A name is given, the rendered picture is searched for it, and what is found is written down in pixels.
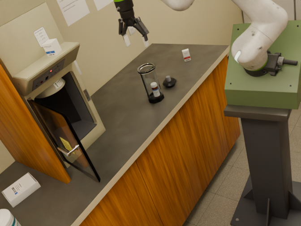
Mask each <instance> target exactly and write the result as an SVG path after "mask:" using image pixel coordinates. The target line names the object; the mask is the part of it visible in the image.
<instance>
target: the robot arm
mask: <svg viewBox="0 0 301 226"><path fill-rule="evenodd" d="M113 1H114V4H115V6H116V10H117V11H118V12H119V13H120V16H121V18H119V19H118V22H119V35H122V36H123V39H124V41H125V43H126V46H127V47H128V46H130V45H131V44H130V41H129V38H128V35H127V34H126V31H127V28H128V27H129V26H133V27H134V28H136V29H137V30H138V31H139V32H140V33H141V34H142V39H143V42H144V45H145V48H147V47H148V46H149V43H148V37H147V34H148V33H149V31H148V29H147V28H146V27H145V25H144V24H143V22H142V21H141V19H140V17H137V18H135V16H134V10H133V6H134V4H133V1H132V0H113ZM161 1H162V2H163V3H165V4H166V5H167V6H168V7H170V8H171V9H173V10H175V11H184V10H187V9H188V8H189V7H190V6H191V5H192V4H193V2H194V1H195V0H161ZM231 1H232V2H233V3H235V4H236V5H237V6H238V7H239V8H240V9H241V10H242V11H243V12H244V13H245V14H246V15H247V16H248V17H249V18H250V20H251V25H250V26H249V27H248V28H247V29H246V30H245V31H244V32H243V33H242V34H241V35H240V36H239V37H238V38H237V39H236V40H235V41H234V43H233V45H232V48H231V53H232V57H233V58H234V59H235V60H236V61H237V62H238V63H239V64H240V65H241V66H242V67H243V68H244V70H245V72H246V73H247V74H249V75H251V76H254V77H260V76H263V75H265V74H267V73H268V72H269V74H270V75H271V76H275V75H276V73H277V72H278V70H281V68H280V67H279V66H282V65H284V64H287V65H297V63H298V62H297V61H293V60H286V59H285V58H284V57H281V53H280V52H276V53H274V54H271V52H270V51H269V50H268V48H269V47H270V46H271V45H272V44H273V43H274V42H275V40H276V39H277V38H278V37H279V35H280V34H281V33H282V32H283V30H284V29H285V28H286V26H287V24H288V15H287V12H286V11H285V10H284V9H283V8H282V7H280V6H279V5H277V4H276V3H274V2H273V1H272V0H231ZM123 22H124V25H123Z"/></svg>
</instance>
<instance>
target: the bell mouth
mask: <svg viewBox="0 0 301 226"><path fill-rule="evenodd" d="M64 85H65V80H64V79H62V78H60V79H59V80H57V81H56V82H55V83H53V84H52V85H51V86H49V87H48V88H47V89H45V90H44V91H43V92H41V93H40V94H39V95H37V96H36V97H35V98H45V97H48V96H51V95H53V94H55V93H56V92H58V91H59V90H60V89H61V88H62V87H63V86H64Z"/></svg>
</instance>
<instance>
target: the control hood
mask: <svg viewBox="0 0 301 226"><path fill-rule="evenodd" d="M60 47H61V49H62V51H61V52H60V53H59V54H58V55H56V56H47V54H46V55H44V56H43V57H41V58H40V59H38V60H37V61H35V62H34V63H32V64H31V65H29V66H28V67H26V68H25V69H24V70H22V71H21V72H19V73H18V74H16V75H14V76H13V79H14V81H15V82H16V84H17V86H18V87H19V89H20V90H21V92H22V94H23V95H24V96H27V95H29V94H30V93H31V92H33V91H32V88H33V81H34V80H35V79H37V78H38V77H40V76H41V75H42V74H44V73H45V72H47V71H48V70H49V69H51V68H52V67H54V66H55V65H57V64H58V63H59V62H61V61H62V60H64V59H65V61H64V66H63V69H64V68H65V67H67V66H68V65H69V64H71V63H72V62H74V61H75V60H76V58H77V53H78V50H79V47H80V43H79V42H63V43H62V44H61V45H60ZM51 78H52V77H51ZM44 83H45V82H44ZM37 88H38V87H37Z"/></svg>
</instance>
